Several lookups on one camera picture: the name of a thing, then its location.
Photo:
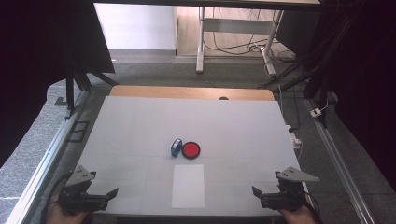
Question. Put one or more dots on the small white adapter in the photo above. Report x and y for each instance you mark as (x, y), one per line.
(316, 112)

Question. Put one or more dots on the black curtain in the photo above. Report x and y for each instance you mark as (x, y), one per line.
(37, 40)
(364, 62)

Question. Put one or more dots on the black table grommet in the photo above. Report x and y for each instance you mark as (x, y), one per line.
(223, 98)

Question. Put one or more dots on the person's left hand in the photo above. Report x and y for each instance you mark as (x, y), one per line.
(62, 216)

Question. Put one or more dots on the black floor socket plate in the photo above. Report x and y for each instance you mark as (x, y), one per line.
(78, 131)

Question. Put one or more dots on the aluminium rail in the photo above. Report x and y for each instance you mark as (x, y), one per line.
(46, 161)
(336, 161)

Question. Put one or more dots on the black metal stand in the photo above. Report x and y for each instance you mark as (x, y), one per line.
(69, 90)

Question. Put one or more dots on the red round ink pad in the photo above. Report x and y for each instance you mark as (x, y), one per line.
(190, 150)

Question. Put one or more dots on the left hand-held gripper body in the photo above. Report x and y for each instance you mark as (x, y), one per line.
(77, 196)

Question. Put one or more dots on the white paper sheet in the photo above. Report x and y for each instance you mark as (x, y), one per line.
(188, 186)

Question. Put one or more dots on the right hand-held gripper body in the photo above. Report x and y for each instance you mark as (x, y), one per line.
(286, 199)

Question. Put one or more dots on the large white board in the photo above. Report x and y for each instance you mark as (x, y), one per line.
(140, 130)

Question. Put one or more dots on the blue stamp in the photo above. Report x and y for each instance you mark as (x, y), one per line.
(176, 148)

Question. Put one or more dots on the wooden table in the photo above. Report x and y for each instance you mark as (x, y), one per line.
(186, 92)

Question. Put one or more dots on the black metal frame beams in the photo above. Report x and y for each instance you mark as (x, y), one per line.
(317, 84)

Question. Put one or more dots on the white power strip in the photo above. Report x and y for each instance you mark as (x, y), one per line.
(294, 138)

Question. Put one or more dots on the person's right hand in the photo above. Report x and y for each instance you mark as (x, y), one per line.
(300, 216)

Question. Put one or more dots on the white metal desk frame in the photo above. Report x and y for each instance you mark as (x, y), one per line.
(200, 46)

